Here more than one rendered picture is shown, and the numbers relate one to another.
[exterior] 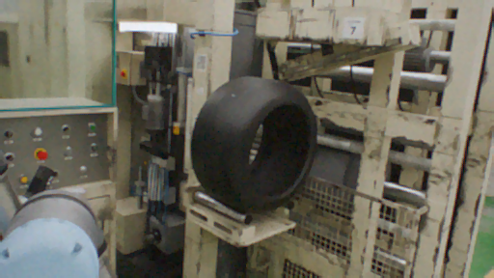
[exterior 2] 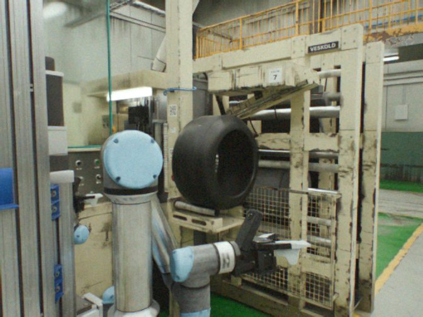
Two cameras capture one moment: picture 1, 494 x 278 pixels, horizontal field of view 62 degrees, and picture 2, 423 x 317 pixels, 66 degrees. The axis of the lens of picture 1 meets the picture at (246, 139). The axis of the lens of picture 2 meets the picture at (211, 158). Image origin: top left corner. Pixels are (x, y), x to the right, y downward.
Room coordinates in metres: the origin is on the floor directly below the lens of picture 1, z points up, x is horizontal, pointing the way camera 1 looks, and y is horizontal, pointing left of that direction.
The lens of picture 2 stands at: (-0.25, 0.10, 1.36)
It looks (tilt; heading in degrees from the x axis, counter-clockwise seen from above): 4 degrees down; 357
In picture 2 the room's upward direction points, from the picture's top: straight up
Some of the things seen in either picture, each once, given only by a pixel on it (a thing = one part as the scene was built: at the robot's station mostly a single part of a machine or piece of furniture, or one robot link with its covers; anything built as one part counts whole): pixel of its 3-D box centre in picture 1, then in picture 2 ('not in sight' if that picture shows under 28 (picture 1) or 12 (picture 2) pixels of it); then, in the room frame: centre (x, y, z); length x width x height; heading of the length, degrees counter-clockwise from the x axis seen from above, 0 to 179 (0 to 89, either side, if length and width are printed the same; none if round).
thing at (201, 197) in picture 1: (221, 207); (196, 208); (1.70, 0.09, 0.90); 0.35 x 0.05 x 0.05; 46
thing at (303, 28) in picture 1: (322, 27); (253, 80); (1.93, -0.30, 1.71); 0.61 x 0.25 x 0.15; 46
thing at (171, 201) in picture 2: (217, 189); (191, 200); (1.93, 0.12, 0.90); 0.40 x 0.03 x 0.10; 136
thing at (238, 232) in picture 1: (219, 220); (195, 218); (1.71, 0.09, 0.84); 0.36 x 0.09 x 0.06; 46
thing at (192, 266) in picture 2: not in sight; (194, 263); (0.53, 0.10, 1.04); 0.11 x 0.08 x 0.09; 110
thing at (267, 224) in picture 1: (241, 220); (210, 220); (1.81, 0.00, 0.80); 0.37 x 0.36 x 0.02; 136
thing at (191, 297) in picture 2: not in sight; (192, 298); (0.54, 0.11, 0.94); 0.11 x 0.08 x 0.11; 20
